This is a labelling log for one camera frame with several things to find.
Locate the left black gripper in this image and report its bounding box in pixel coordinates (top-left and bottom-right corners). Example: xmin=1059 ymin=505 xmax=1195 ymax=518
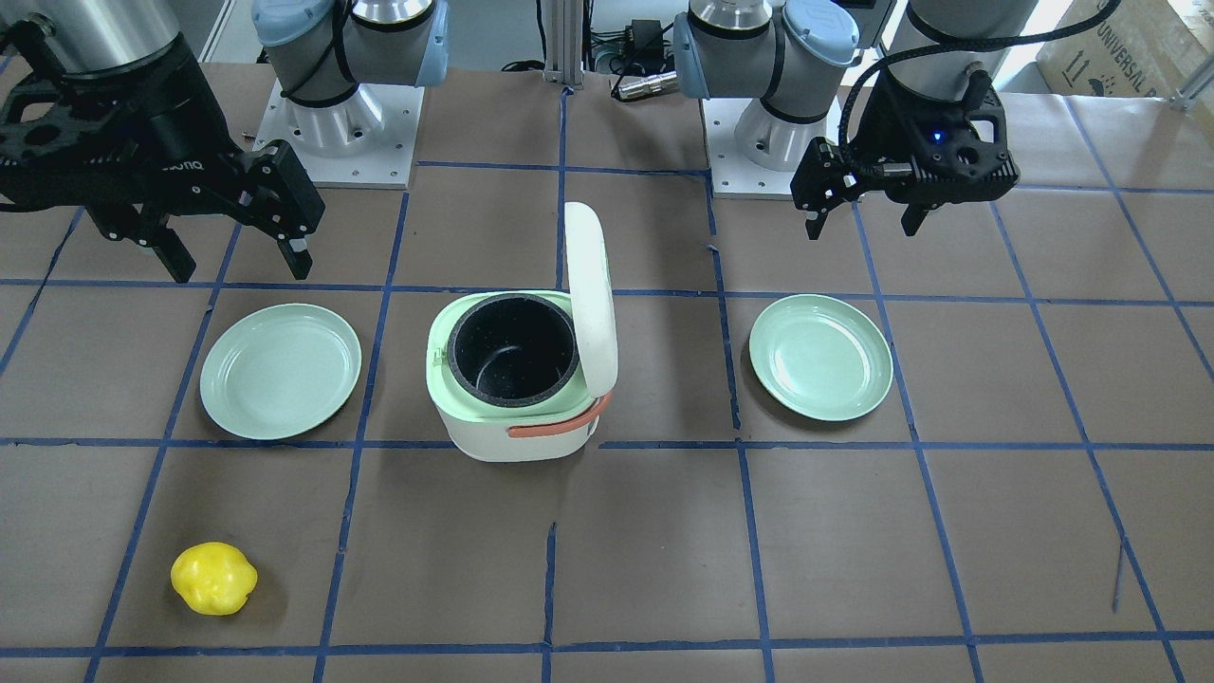
xmin=792 ymin=68 xmax=1021 ymax=241

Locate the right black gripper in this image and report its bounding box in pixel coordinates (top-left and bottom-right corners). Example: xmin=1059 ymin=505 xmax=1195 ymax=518
xmin=2 ymin=33 xmax=324 ymax=284

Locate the white rice cooker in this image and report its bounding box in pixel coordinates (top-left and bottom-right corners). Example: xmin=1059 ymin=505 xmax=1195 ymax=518
xmin=425 ymin=203 xmax=619 ymax=463

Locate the green plate near right arm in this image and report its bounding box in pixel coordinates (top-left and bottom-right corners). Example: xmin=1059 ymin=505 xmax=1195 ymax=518
xmin=199 ymin=303 xmax=361 ymax=442

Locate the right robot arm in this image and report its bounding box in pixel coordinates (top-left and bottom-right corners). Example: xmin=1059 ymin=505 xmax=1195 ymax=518
xmin=2 ymin=1 xmax=450 ymax=284

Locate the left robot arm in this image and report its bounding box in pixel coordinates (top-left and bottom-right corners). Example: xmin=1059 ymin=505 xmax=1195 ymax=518
xmin=671 ymin=1 xmax=1032 ymax=239

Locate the green plate near left arm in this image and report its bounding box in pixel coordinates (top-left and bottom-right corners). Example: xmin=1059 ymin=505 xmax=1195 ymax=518
xmin=747 ymin=294 xmax=894 ymax=422

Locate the black power adapter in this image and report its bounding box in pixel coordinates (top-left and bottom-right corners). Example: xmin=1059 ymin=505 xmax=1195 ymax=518
xmin=624 ymin=19 xmax=664 ymax=58

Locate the cardboard box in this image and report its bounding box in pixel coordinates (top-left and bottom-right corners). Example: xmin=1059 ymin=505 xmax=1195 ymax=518
xmin=1036 ymin=1 xmax=1213 ymax=97

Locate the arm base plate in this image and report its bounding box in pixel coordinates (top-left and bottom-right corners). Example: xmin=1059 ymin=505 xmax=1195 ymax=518
xmin=700 ymin=96 xmax=841 ymax=200
xmin=253 ymin=82 xmax=429 ymax=190

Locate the silver cable connector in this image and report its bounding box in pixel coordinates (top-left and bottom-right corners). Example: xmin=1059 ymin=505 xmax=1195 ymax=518
xmin=612 ymin=72 xmax=679 ymax=102

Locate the aluminium frame post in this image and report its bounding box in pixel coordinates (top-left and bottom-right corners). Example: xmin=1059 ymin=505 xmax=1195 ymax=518
xmin=539 ymin=1 xmax=592 ymax=91

